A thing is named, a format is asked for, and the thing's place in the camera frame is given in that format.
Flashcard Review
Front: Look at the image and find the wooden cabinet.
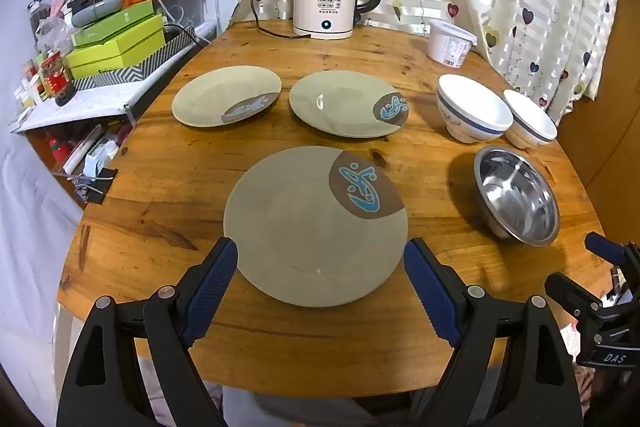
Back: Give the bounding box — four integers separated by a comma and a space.
565, 0, 640, 208

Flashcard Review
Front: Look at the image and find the black kettle cable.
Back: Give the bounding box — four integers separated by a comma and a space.
248, 0, 313, 40

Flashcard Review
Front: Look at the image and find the grey pouch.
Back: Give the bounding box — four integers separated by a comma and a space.
70, 0, 126, 28

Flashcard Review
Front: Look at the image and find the white cable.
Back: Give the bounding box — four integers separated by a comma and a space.
122, 0, 213, 45

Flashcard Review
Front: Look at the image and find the stainless steel bowl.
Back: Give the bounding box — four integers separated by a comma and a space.
473, 146, 561, 247

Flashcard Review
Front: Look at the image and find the person's grey clothing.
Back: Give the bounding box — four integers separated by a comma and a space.
220, 384, 416, 427

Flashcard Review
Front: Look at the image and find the white plastic tub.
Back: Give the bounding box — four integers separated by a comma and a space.
426, 19, 477, 68

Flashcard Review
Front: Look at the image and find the black binder clip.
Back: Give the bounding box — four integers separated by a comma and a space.
55, 167, 118, 205

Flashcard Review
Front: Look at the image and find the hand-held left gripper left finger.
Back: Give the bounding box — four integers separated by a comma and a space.
56, 237, 239, 427

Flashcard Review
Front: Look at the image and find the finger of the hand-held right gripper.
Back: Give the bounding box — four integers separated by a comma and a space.
584, 231, 640, 288
544, 272, 608, 333

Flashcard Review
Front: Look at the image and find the white bowl blue stripe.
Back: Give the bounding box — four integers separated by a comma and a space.
502, 89, 559, 150
436, 74, 514, 144

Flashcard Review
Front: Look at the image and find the flat green box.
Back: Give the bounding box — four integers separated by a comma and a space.
71, 0, 155, 48

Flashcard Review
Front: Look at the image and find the white shelf board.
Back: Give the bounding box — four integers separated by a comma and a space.
7, 24, 221, 132

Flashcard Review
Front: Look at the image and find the red figure jar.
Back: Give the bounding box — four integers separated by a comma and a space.
39, 52, 76, 105

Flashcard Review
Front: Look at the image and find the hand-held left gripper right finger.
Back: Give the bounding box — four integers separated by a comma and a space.
402, 237, 583, 427

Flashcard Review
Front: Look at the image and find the thick green box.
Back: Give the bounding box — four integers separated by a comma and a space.
65, 14, 167, 80

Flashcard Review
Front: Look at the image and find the zigzag patterned box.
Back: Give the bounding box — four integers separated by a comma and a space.
72, 32, 201, 88

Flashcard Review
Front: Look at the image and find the grey-green plate brown patch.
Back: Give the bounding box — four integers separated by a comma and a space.
223, 147, 409, 308
171, 65, 282, 128
289, 71, 409, 139

